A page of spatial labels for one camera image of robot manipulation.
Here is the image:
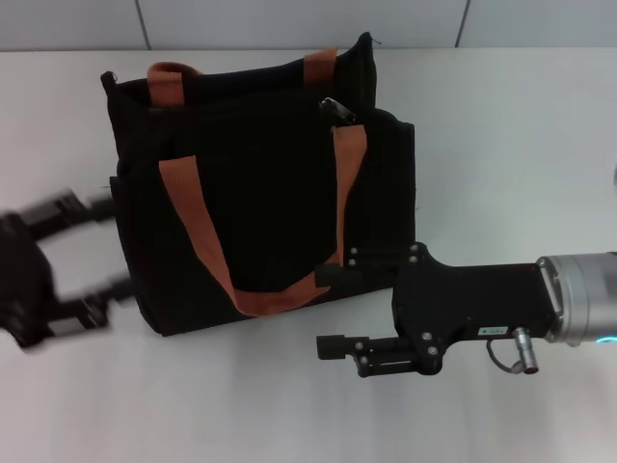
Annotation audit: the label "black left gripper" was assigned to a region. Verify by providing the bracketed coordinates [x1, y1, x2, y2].
[0, 187, 135, 352]

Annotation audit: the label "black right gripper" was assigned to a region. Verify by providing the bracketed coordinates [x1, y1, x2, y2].
[314, 242, 563, 381]

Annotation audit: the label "black food bag orange handles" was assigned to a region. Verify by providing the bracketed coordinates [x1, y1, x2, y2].
[99, 32, 416, 338]

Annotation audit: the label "silver zipper pull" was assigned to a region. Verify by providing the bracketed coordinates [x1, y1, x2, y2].
[319, 96, 356, 127]

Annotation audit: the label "right gripper cable with plugs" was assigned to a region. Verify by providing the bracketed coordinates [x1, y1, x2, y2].
[484, 326, 542, 377]

